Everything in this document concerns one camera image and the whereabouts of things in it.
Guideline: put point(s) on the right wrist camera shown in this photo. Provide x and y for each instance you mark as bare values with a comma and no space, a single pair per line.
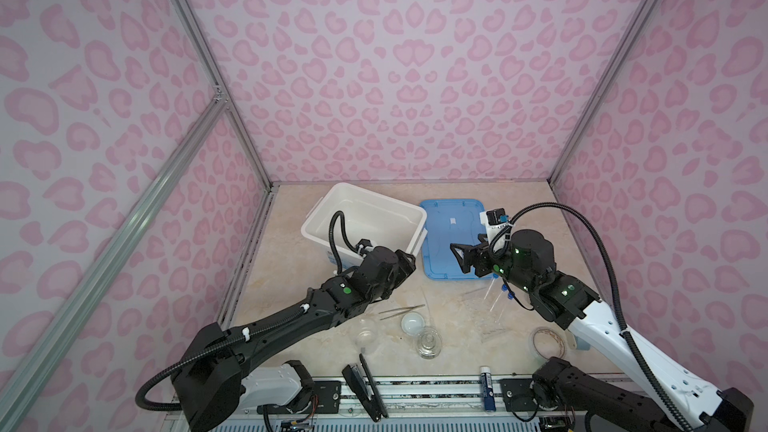
494,221

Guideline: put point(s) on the black stapler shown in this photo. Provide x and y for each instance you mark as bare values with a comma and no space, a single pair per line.
360,381

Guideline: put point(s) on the small white round dish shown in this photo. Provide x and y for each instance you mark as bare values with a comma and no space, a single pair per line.
412,324

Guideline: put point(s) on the clear acrylic test tube rack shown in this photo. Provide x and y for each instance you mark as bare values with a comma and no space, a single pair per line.
484,324

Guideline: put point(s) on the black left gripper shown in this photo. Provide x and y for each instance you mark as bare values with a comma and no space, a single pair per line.
403,271

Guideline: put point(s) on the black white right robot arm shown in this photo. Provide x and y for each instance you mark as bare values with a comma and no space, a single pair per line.
672,398

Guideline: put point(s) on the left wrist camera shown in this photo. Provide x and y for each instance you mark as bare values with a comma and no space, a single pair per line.
364,246

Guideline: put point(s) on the white plastic storage bin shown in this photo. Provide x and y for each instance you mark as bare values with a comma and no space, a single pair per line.
382,220

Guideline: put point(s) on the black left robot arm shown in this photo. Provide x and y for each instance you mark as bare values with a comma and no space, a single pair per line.
223,369

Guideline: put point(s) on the metal tweezers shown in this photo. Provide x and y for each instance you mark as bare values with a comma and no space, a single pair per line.
385,315

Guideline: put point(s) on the blue plastic bin lid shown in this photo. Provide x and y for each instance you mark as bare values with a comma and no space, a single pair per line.
449,221

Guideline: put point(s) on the clear glass flask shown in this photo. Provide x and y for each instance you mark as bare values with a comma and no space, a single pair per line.
428,343

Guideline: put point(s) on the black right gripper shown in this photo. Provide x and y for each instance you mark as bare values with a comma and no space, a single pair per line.
482,251

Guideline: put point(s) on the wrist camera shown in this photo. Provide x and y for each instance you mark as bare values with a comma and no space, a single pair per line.
494,221
364,246

